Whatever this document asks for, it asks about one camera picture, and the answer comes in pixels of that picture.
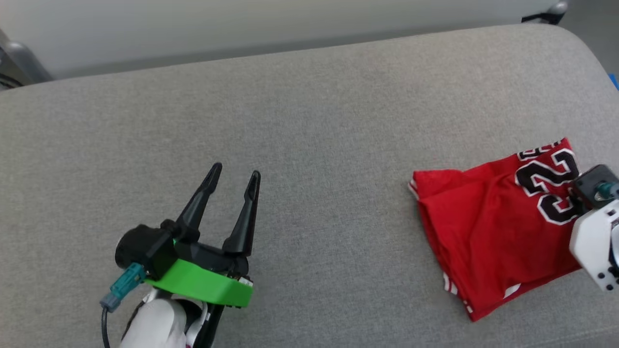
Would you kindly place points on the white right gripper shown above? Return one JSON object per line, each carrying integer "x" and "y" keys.
{"x": 595, "y": 237}

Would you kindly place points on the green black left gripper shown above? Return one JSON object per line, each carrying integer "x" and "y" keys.
{"x": 203, "y": 285}

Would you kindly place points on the red basketball jersey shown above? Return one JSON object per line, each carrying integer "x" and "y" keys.
{"x": 483, "y": 227}

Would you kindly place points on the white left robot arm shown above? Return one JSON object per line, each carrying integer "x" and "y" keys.
{"x": 154, "y": 324}

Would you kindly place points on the small blue item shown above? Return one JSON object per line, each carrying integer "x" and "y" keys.
{"x": 615, "y": 81}

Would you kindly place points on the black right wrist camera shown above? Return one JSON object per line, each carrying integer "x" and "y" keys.
{"x": 592, "y": 181}

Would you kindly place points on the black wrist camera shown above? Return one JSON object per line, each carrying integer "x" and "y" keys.
{"x": 138, "y": 246}
{"x": 592, "y": 181}

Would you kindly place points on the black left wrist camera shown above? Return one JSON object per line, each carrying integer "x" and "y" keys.
{"x": 138, "y": 246}

